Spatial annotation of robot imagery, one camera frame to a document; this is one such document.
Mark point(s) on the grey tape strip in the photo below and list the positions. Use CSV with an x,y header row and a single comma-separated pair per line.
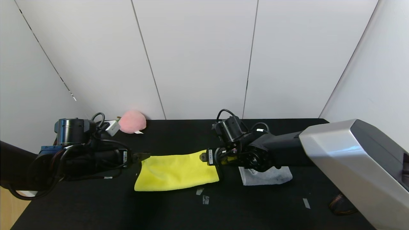
x,y
306,203

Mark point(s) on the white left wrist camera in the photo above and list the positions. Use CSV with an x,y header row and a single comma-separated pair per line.
x,y
112,127

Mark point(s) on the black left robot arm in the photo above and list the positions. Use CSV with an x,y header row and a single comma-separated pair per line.
x,y
38,163

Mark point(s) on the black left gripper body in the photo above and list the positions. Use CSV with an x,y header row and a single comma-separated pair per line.
x,y
126,157

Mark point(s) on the large clear tape piece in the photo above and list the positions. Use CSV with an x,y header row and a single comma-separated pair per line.
x,y
205,199

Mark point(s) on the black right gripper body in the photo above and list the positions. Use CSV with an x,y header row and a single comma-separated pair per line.
x,y
211,157

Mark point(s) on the grey towel with orange marks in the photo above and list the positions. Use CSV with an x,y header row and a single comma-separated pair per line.
x,y
268,177

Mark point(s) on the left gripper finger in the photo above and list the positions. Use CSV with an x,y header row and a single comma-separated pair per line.
x,y
140,157

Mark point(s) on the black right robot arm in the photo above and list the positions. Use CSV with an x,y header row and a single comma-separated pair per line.
x,y
335,153

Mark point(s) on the yellow towel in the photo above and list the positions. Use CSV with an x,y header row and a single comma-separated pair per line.
x,y
175,172

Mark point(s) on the pink plush peach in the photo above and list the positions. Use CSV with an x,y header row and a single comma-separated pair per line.
x,y
134,122

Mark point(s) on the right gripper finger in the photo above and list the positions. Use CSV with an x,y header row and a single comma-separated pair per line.
x,y
203,157

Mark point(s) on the tiny clear tape piece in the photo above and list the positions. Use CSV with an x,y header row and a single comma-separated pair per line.
x,y
199,191

